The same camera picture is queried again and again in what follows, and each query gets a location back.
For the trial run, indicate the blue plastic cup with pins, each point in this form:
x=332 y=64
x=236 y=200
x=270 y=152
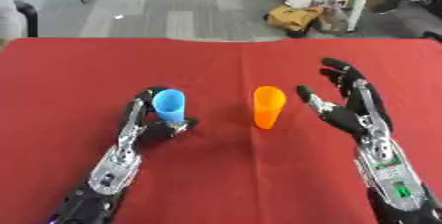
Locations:
x=170 y=105

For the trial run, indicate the orange plastic cup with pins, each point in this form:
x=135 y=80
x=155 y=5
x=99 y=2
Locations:
x=268 y=106

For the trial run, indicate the yellow bag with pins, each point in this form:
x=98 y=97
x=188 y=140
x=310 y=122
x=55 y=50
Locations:
x=293 y=17

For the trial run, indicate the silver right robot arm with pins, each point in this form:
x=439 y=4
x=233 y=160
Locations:
x=397 y=182

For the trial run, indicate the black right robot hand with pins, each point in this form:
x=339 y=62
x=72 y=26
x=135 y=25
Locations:
x=345 y=116

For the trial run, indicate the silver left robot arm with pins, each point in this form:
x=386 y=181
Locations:
x=101 y=182

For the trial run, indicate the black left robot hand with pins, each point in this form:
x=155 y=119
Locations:
x=151 y=133

